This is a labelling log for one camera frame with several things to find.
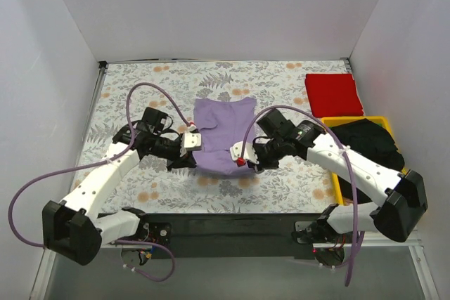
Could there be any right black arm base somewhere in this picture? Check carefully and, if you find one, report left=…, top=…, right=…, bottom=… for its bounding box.
left=292, top=221, right=352, bottom=245

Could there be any floral patterned table mat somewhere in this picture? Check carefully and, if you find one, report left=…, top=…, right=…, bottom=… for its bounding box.
left=80, top=60, right=347, bottom=213

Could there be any black clothes pile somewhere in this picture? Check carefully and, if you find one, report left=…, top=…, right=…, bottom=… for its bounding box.
left=330, top=119, right=406, bottom=206

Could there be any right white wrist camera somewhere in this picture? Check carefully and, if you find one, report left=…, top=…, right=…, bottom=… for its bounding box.
left=229, top=141, right=259, bottom=167

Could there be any lavender t shirt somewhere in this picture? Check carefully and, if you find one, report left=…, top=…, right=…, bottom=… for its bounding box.
left=193, top=98, right=257, bottom=177

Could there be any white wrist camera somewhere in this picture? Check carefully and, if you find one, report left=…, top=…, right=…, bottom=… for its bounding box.
left=180, top=131, right=203, bottom=157
left=229, top=141, right=259, bottom=167

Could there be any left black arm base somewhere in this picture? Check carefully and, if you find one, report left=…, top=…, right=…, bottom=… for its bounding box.
left=121, top=221, right=172, bottom=246

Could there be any folded red t shirt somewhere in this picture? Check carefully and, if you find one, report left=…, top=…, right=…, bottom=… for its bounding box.
left=304, top=73, right=364, bottom=118

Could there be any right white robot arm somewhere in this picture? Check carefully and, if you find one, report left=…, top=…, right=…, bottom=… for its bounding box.
left=252, top=106, right=428, bottom=242

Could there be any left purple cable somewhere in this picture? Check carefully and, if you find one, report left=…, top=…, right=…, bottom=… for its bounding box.
left=7, top=82, right=200, bottom=282

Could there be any yellow plastic tray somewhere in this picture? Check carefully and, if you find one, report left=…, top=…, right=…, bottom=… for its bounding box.
left=321, top=115, right=409, bottom=207

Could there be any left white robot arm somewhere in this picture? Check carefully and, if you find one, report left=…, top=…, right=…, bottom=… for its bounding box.
left=42, top=108, right=201, bottom=266

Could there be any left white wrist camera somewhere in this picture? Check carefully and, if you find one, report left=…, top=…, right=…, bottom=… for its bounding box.
left=180, top=131, right=203, bottom=157

